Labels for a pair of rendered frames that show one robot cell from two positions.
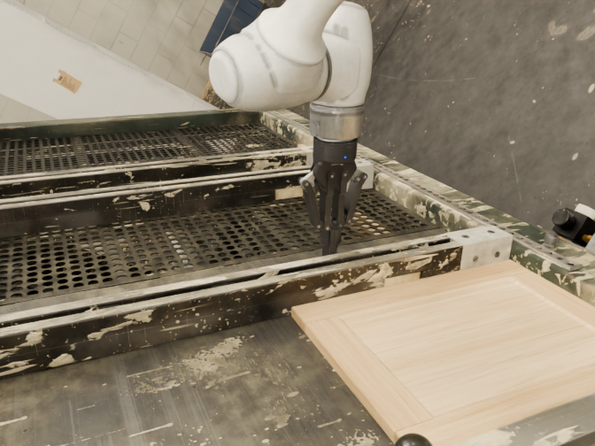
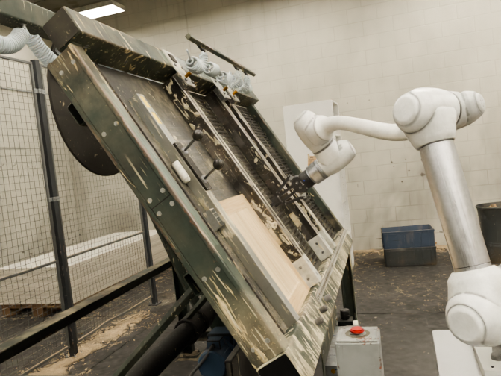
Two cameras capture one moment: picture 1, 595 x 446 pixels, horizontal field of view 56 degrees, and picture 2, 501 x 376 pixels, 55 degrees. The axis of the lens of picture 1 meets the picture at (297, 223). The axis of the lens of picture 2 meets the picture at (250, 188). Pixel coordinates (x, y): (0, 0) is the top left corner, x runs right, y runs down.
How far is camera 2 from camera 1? 1.32 m
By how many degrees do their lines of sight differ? 29
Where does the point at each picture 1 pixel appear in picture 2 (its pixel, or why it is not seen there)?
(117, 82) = (327, 186)
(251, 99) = (297, 125)
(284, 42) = (317, 122)
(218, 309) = (229, 165)
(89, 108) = not seen: hidden behind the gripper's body
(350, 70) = (329, 157)
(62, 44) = not seen: hidden behind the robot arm
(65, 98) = (302, 165)
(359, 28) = (344, 152)
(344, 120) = (315, 170)
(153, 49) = (366, 205)
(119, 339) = (206, 139)
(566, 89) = not seen: outside the picture
